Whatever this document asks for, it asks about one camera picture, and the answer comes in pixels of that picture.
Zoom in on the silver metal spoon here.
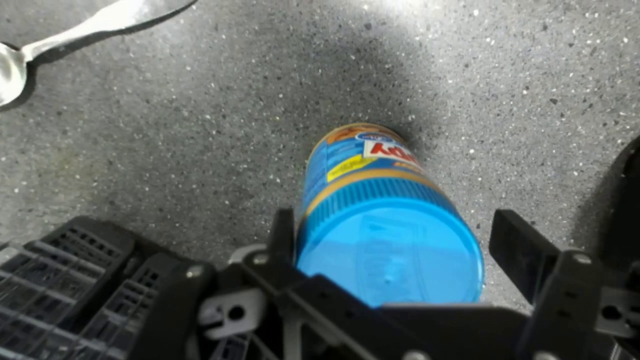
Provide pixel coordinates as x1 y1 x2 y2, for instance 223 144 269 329
0 0 200 111

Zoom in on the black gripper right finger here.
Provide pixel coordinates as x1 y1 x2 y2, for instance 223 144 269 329
489 208 565 305

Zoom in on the blue lidded peanut butter jar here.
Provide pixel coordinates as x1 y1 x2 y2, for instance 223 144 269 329
295 123 486 310

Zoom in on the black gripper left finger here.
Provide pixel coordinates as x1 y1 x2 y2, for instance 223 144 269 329
269 206 301 271

